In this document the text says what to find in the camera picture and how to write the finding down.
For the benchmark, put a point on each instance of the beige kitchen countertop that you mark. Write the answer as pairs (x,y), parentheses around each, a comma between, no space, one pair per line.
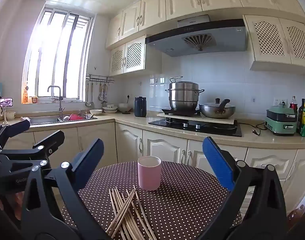
(255,140)

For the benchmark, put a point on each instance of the grey range hood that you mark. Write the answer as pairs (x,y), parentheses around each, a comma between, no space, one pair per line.
(197,38)

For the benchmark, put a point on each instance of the wall outlet with plug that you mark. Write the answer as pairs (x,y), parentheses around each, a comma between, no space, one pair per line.
(128,98)

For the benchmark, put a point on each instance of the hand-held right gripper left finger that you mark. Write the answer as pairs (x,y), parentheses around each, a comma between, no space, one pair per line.
(92,155)

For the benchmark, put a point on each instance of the cream base cabinets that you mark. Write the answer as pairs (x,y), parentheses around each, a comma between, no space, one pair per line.
(162,147)

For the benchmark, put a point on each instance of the white mug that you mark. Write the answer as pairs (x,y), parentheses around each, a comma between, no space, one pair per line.
(10,115)

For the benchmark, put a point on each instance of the steel kitchen sink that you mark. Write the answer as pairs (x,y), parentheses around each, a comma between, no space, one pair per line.
(42,120)

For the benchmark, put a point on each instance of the pink cup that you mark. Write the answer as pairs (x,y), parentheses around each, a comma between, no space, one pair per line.
(149,175)

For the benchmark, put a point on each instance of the black kettle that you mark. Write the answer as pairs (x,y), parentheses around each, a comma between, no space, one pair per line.
(140,107)

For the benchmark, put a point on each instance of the cream wall cabinets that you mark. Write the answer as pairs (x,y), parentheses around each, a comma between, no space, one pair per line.
(182,0)

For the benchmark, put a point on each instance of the small jar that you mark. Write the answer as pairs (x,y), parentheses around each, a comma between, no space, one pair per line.
(34,100)

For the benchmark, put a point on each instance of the stack of white plates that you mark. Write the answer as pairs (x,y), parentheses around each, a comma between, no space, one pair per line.
(109,109)

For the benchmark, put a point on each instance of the kitchen window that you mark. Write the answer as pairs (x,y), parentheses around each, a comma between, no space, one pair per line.
(57,55)

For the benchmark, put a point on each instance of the smartphone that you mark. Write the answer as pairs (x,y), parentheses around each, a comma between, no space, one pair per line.
(6,102)

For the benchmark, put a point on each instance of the black induction cooker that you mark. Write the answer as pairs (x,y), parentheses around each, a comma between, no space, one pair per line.
(180,112)

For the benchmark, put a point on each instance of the red plastic basin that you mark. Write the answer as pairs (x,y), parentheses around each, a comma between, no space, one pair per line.
(74,117)

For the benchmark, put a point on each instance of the hanging metal ladle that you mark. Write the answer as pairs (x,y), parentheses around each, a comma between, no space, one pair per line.
(88,100)

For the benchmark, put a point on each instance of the cream lattice door cabinet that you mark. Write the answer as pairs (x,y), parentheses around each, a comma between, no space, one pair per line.
(272,40)
(127,56)

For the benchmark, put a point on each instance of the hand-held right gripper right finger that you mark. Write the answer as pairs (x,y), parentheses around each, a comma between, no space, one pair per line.
(217,160)

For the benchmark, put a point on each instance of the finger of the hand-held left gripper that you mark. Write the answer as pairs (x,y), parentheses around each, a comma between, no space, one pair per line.
(52,140)
(17,127)

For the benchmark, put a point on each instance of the double wall outlet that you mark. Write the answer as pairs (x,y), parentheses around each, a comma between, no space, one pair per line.
(279,101)

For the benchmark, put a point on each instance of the pile of wooden chopsticks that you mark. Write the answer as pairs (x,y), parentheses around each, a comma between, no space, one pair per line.
(125,215)

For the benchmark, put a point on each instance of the white bowl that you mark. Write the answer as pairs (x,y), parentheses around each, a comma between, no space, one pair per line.
(96,111)

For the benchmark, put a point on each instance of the person's left hand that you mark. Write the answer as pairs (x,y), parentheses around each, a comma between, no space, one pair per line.
(16,199)

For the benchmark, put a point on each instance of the black glass gas stove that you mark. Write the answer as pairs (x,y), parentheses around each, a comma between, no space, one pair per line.
(217,128)

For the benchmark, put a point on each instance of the steel steamer pot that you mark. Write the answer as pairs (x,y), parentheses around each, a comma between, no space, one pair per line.
(183,95)

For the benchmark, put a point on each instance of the orange bottle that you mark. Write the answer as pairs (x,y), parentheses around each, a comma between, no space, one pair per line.
(25,96)

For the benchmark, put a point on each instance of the metal utensil rail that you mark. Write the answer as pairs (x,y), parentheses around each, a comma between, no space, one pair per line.
(100,78)

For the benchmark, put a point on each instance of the hanging metal skimmer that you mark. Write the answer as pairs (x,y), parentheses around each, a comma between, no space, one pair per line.
(103,97)

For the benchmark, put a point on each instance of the metal sink faucet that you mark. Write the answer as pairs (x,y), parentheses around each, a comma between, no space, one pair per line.
(60,105)

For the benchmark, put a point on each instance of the green multi-cooker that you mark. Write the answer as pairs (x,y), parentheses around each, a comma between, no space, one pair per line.
(280,122)

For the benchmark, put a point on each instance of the brown polka dot tablecloth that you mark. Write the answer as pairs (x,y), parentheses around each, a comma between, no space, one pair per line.
(187,205)

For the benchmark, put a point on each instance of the dark glass bottle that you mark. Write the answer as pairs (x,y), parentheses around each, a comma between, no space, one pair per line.
(302,112)

